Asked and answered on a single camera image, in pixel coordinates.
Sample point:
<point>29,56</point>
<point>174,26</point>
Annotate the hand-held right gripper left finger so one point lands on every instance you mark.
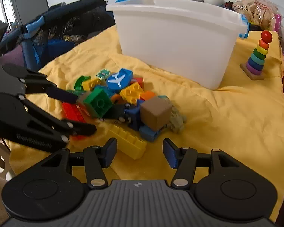
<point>110,152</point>

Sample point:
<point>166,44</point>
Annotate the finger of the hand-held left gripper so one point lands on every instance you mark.
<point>85,129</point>
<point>61,94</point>

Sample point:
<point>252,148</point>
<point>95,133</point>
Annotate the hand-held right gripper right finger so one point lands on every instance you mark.
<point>170,153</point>

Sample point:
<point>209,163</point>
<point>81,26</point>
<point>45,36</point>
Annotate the light blue brick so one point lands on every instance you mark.
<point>151,132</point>

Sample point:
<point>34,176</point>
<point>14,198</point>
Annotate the green square brick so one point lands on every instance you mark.
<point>98,102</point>

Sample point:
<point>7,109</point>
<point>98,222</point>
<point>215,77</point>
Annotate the pile of colourful toy bricks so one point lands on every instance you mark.
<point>132,93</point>

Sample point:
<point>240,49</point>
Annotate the white plastic storage bin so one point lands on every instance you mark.
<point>175,47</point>

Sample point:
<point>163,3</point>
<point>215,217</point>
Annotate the yellow long brick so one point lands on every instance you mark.
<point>130,141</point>

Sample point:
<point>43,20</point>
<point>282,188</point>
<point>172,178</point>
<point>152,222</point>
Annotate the olive green toy figure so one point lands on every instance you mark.
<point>177,123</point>

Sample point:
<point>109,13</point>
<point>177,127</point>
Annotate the brown cube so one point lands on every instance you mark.
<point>156,113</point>

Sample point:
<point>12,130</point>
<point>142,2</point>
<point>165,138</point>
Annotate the blue round airplane block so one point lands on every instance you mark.
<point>119,79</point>

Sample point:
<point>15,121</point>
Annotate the yellow blanket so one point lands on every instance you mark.
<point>227,113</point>

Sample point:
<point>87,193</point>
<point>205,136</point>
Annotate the dark blue crate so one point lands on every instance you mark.
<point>68,23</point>

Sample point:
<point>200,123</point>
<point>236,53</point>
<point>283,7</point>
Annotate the grey cabinet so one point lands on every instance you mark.
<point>29,0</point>

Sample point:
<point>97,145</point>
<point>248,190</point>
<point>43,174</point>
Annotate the red yellow snack box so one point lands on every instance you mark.
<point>253,9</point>

